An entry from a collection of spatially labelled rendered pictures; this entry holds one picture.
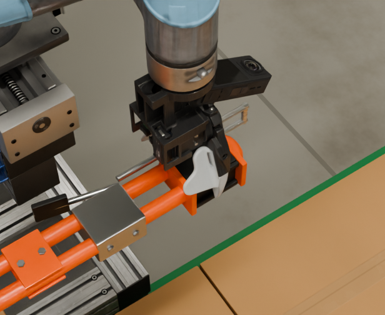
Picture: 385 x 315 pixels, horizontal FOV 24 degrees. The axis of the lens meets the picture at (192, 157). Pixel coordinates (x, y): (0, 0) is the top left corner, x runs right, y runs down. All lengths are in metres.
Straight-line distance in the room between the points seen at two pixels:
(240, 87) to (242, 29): 1.89
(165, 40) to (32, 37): 0.65
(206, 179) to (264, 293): 0.74
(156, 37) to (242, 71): 0.17
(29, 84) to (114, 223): 0.51
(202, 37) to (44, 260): 0.34
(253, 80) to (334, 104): 1.72
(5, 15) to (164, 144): 0.22
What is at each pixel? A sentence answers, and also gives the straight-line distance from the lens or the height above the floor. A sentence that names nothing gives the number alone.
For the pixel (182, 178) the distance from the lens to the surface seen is 1.11.
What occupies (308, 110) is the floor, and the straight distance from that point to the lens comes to 2.73.
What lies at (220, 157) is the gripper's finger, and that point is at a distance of 1.05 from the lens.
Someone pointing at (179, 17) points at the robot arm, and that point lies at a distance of 0.87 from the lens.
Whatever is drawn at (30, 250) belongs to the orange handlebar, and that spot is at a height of 1.22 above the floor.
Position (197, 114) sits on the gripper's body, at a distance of 1.02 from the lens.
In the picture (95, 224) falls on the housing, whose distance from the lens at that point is 1.09.
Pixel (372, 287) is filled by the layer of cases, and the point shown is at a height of 0.54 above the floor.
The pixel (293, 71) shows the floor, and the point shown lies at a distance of 2.82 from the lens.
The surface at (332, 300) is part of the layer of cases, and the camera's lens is 1.81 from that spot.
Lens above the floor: 2.16
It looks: 56 degrees down
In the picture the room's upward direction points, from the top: straight up
